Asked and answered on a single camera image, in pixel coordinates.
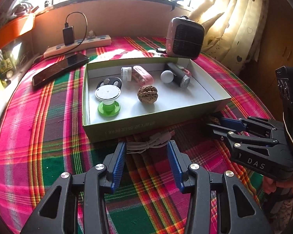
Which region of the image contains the white usb cable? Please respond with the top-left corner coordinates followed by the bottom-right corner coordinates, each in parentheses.
top-left (125, 129), bottom-right (176, 154)

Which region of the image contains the pink clip with green pad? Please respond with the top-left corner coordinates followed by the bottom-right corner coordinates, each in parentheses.
top-left (177, 65), bottom-right (192, 78)

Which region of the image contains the white ball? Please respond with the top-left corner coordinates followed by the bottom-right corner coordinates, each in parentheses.
top-left (160, 70), bottom-right (174, 84)

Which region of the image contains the brown walnut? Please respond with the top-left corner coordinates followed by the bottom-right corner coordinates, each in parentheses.
top-left (207, 116), bottom-right (221, 126)
top-left (137, 85), bottom-right (158, 104)

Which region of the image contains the pink earphone case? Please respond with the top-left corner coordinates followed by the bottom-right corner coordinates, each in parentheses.
top-left (132, 65), bottom-right (154, 86)

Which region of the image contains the white green spool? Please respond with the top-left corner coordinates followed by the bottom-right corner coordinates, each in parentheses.
top-left (95, 85), bottom-right (121, 117)

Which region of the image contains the black disc with magnets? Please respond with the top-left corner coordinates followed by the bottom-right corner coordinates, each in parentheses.
top-left (96, 77), bottom-right (122, 89)

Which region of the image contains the person's right hand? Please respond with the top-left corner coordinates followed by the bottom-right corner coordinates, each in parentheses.
top-left (262, 175), bottom-right (293, 194)

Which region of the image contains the plaid tablecloth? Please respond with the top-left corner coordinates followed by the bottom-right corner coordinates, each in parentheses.
top-left (0, 37), bottom-right (273, 233)

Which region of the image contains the pink black mini heater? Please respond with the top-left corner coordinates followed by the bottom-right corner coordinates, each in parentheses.
top-left (166, 16), bottom-right (205, 59)

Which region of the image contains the cream heart curtain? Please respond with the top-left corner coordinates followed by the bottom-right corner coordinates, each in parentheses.
top-left (189, 0), bottom-right (269, 75)

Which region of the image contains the small black heater plug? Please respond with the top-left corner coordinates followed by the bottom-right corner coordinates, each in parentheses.
top-left (156, 48), bottom-right (166, 54)

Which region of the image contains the green shallow cardboard box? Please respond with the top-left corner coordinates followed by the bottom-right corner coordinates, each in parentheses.
top-left (82, 58), bottom-right (230, 143)

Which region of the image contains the black smartphone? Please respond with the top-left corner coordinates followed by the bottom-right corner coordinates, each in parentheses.
top-left (32, 53), bottom-right (89, 88)

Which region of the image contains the white power strip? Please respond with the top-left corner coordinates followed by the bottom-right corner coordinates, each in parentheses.
top-left (43, 35), bottom-right (112, 58)

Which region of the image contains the white plug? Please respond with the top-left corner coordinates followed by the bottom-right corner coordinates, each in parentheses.
top-left (87, 30), bottom-right (96, 39)

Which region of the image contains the black charger adapter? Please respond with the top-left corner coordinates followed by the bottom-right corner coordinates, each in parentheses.
top-left (62, 27), bottom-right (75, 46)

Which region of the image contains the orange planter tray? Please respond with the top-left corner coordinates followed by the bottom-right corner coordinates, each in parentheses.
top-left (0, 13), bottom-right (35, 49)

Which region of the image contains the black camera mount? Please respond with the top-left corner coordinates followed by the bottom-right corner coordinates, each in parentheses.
top-left (275, 66), bottom-right (293, 144)

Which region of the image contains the black charger cable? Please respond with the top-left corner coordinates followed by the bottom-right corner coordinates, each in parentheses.
top-left (49, 11), bottom-right (89, 54)

